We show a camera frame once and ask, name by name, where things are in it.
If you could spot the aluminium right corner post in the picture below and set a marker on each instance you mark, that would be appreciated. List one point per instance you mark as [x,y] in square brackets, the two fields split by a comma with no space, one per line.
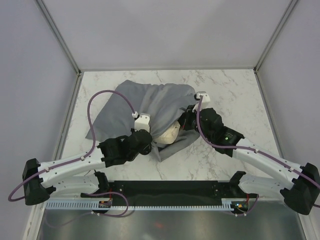
[275,34]

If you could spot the beige pillow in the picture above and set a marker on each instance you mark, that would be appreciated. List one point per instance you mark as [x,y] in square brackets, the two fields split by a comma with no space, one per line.
[170,135]

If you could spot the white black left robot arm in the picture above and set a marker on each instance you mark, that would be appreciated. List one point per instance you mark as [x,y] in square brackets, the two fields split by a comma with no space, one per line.
[39,177]

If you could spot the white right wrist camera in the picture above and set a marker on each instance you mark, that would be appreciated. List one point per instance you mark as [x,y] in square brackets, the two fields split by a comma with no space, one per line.
[205,98]

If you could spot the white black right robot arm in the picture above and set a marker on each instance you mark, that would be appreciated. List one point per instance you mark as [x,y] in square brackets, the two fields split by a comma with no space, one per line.
[297,185]

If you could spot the aluminium left side rail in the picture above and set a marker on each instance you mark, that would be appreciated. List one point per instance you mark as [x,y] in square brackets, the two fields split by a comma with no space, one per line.
[68,118]

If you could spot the aluminium right side rail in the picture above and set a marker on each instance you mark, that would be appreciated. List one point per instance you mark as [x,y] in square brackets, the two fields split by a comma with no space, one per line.
[269,113]

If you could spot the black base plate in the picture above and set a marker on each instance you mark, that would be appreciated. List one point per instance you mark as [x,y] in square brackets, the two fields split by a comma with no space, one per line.
[178,193]

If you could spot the white slotted cable duct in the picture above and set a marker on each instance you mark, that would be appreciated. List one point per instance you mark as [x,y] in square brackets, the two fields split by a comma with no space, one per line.
[98,205]

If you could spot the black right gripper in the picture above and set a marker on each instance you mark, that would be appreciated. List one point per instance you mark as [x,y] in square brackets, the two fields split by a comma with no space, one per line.
[185,119]

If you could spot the metal front panel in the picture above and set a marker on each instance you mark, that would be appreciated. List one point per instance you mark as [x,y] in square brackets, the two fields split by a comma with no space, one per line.
[269,220]

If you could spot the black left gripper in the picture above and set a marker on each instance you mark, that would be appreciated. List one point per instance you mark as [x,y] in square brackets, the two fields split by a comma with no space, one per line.
[147,148]

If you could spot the aluminium corner post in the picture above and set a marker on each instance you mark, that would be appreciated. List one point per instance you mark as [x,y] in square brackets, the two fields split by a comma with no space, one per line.
[57,34]
[275,34]

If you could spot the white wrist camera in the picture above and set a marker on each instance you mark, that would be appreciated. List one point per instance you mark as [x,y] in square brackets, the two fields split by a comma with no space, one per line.
[205,98]
[141,121]

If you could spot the aluminium left corner post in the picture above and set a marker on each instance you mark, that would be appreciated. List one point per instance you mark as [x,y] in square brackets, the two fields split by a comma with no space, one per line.
[57,34]

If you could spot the aluminium rail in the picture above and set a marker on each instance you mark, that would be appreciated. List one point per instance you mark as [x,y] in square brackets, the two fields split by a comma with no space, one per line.
[68,118]
[269,113]

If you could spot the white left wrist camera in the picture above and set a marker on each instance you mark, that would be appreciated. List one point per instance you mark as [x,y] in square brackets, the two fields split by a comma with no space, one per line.
[141,121]

